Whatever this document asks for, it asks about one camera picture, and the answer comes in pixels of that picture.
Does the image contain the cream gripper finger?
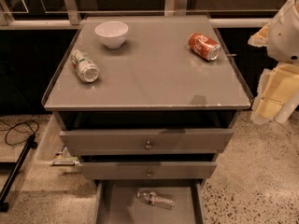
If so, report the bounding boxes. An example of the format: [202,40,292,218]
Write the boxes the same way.
[248,23,270,48]
[250,63,299,125]

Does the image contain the clear plastic water bottle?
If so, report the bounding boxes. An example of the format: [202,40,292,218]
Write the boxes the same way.
[136,190,175,210]

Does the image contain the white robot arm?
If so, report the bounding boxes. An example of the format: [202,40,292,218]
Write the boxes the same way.
[248,0,299,125]

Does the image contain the grey top drawer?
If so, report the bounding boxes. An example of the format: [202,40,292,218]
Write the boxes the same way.
[59,129,233,156]

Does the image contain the grey drawer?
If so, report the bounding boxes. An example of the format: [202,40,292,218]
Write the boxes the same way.
[94,180,206,224]
[79,161,217,180]
[59,129,233,156]

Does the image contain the grey middle drawer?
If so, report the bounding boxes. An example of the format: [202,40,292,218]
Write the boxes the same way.
[79,161,217,180]

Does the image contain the grey drawer cabinet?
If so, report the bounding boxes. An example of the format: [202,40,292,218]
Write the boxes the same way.
[41,14,254,185]

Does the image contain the round top drawer knob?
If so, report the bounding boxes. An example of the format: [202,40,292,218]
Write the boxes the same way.
[144,141,152,150]

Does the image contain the grey bottom drawer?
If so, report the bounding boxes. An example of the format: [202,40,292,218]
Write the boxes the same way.
[94,180,206,224]

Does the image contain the red cola can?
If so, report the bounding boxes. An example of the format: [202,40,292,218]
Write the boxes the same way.
[188,33,221,61]

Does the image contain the white ceramic bowl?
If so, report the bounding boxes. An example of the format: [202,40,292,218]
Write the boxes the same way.
[95,21,129,49]

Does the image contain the silver green soda can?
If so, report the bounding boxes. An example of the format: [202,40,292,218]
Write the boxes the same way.
[71,49,100,83]

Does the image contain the black floor stand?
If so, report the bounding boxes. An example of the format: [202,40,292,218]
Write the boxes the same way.
[0,134,37,212]

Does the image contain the metal drawer slide bracket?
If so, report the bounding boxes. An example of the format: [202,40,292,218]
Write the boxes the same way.
[50,147,78,166]

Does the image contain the metal railing frame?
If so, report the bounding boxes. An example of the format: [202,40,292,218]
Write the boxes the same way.
[1,0,287,26]

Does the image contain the black cable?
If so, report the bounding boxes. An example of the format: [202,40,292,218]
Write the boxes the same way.
[0,119,40,147]

